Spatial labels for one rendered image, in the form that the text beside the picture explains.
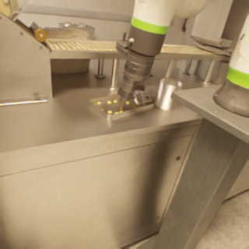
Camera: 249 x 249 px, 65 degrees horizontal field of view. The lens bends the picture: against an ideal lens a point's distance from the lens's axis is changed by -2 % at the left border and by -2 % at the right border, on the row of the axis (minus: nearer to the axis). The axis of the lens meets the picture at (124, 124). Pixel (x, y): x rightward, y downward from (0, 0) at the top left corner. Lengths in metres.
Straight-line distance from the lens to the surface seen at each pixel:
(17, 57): 0.67
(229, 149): 0.56
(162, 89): 0.70
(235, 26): 1.13
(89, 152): 0.55
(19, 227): 0.71
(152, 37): 0.50
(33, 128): 0.56
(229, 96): 0.52
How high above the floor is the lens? 1.10
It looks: 31 degrees down
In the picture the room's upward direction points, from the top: 8 degrees clockwise
